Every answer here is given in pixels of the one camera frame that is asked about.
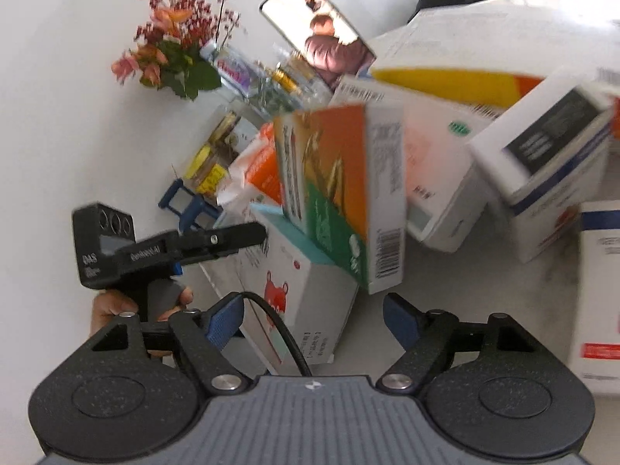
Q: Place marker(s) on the crumpled orange white packet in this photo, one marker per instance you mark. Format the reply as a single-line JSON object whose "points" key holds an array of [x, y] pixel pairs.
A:
{"points": [[261, 169]]}

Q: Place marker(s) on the white box with red bear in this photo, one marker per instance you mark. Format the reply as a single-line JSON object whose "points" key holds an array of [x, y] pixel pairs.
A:
{"points": [[300, 281]]}

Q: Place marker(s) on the smartphone with lit screen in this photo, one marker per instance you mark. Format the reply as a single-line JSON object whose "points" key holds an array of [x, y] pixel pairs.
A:
{"points": [[300, 14]]}

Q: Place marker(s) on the orange and red flower bouquet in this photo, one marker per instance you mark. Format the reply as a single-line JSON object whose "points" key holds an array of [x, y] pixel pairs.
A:
{"points": [[164, 58]]}

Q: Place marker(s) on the white box blue stripe red mark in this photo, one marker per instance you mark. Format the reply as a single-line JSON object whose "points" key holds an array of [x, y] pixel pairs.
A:
{"points": [[600, 300]]}

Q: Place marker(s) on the blue toy chair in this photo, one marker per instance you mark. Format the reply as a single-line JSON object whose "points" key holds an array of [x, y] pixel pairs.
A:
{"points": [[186, 208]]}

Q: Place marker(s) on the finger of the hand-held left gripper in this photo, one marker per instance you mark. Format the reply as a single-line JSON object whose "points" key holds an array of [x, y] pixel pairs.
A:
{"points": [[223, 241]]}

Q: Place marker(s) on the person's left hand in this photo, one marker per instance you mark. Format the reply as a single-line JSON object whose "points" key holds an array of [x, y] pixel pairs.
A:
{"points": [[106, 310]]}

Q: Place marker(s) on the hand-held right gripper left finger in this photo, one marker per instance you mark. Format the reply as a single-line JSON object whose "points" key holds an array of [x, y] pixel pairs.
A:
{"points": [[225, 319]]}

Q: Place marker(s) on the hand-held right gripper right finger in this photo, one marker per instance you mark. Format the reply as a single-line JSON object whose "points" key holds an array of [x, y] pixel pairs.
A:
{"points": [[399, 319]]}

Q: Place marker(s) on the clear plastic water bottle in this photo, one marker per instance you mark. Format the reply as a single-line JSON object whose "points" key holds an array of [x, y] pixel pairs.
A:
{"points": [[232, 72]]}

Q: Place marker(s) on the white and pink medicine box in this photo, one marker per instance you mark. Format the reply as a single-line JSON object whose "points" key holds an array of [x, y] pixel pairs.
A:
{"points": [[436, 164]]}

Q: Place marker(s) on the white box with dark panel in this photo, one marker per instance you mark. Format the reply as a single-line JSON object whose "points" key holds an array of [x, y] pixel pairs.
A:
{"points": [[547, 145]]}

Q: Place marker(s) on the orange and green medicine box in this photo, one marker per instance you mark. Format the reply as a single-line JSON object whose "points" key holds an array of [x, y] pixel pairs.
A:
{"points": [[334, 179]]}

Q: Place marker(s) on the gold cap oil bottle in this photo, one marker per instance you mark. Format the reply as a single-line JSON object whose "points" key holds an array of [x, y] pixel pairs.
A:
{"points": [[286, 80]]}

